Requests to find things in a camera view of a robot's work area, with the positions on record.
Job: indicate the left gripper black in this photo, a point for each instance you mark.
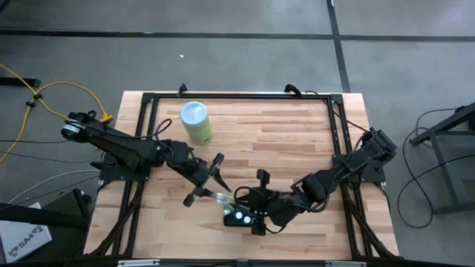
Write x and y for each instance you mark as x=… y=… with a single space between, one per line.
x=202 y=174

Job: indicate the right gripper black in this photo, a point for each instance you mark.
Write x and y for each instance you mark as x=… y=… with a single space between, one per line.
x=259 y=207

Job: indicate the green disinfectant wipes canister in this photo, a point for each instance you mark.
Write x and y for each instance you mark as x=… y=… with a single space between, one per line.
x=196 y=124

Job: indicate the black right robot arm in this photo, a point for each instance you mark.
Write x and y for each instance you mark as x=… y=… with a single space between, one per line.
x=334 y=174

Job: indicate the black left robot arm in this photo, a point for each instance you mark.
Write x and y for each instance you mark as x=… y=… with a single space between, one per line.
x=122 y=146

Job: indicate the black stand beside table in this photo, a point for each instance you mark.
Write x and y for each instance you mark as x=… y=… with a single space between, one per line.
x=70 y=207

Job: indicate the white printed cardboard box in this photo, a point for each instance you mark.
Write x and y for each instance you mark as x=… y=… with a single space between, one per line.
x=22 y=241

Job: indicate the black bar on floor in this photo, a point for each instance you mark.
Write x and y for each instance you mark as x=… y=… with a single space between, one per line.
x=18 y=82

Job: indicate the black aluminium table frame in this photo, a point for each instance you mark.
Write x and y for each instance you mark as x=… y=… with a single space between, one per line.
x=241 y=96

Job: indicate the black frame clamp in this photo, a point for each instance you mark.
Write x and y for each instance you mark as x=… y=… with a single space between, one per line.
x=293 y=89
x=182 y=89

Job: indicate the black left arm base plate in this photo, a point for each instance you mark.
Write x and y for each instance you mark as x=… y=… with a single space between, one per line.
x=111 y=174

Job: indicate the silver aluminium bracket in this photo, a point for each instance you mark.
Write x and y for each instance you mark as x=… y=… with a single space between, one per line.
x=345 y=264
x=137 y=263

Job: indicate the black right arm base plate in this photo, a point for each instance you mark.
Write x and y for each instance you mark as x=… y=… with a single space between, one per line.
x=371 y=176

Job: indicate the black metal desk frame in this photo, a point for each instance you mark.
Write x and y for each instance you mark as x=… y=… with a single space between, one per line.
x=444 y=167

